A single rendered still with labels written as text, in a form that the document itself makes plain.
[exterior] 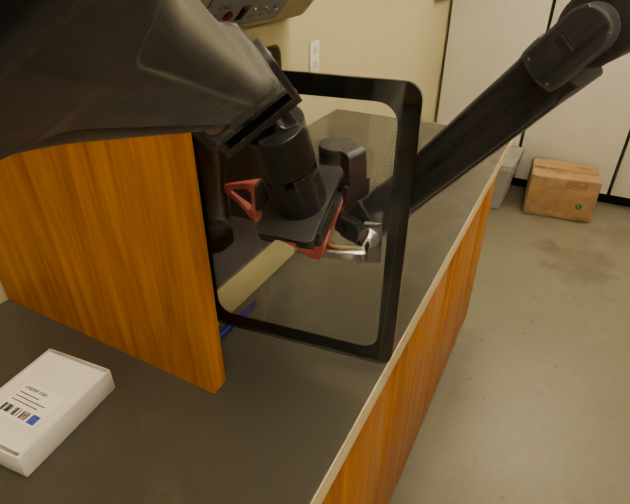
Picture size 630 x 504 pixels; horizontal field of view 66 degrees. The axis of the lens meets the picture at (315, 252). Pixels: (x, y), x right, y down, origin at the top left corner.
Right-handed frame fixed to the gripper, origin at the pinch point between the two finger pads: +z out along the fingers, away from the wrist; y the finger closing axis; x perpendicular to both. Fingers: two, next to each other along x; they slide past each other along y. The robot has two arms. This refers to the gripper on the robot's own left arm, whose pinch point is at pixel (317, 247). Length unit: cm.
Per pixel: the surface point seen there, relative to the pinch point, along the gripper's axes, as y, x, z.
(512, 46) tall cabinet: -271, 1, 158
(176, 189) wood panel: 1.9, -14.5, -9.8
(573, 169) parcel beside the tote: -222, 52, 212
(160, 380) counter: 17.4, -24.1, 19.4
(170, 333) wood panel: 12.0, -21.4, 12.0
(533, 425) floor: -32, 43, 150
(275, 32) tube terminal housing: -35.5, -19.7, -4.6
